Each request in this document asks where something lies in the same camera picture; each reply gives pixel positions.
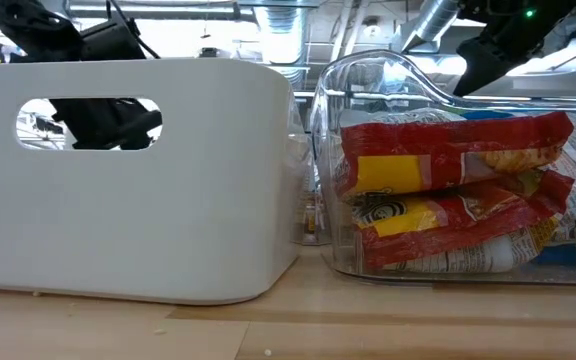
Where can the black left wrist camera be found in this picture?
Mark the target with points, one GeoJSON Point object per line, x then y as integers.
{"type": "Point", "coordinates": [113, 42]}

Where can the red yellow noodle packet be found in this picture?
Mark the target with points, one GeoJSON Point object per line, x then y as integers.
{"type": "Point", "coordinates": [418, 240]}
{"type": "Point", "coordinates": [418, 145]}

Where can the smooth silver ventilation duct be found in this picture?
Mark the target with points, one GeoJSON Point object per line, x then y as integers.
{"type": "Point", "coordinates": [433, 22]}

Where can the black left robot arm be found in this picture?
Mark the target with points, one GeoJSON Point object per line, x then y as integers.
{"type": "Point", "coordinates": [28, 25]}

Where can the bright ceiling light panel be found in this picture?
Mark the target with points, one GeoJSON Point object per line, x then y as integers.
{"type": "Point", "coordinates": [433, 65]}

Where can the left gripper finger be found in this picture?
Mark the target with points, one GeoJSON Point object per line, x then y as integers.
{"type": "Point", "coordinates": [143, 130]}

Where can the white plastic bin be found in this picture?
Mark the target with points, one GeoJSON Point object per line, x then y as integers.
{"type": "Point", "coordinates": [143, 225]}

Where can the long clear plastic bin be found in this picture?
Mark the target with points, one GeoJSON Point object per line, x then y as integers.
{"type": "Point", "coordinates": [468, 277]}

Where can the ribbed silver ventilation duct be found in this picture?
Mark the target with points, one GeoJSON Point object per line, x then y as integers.
{"type": "Point", "coordinates": [280, 35]}

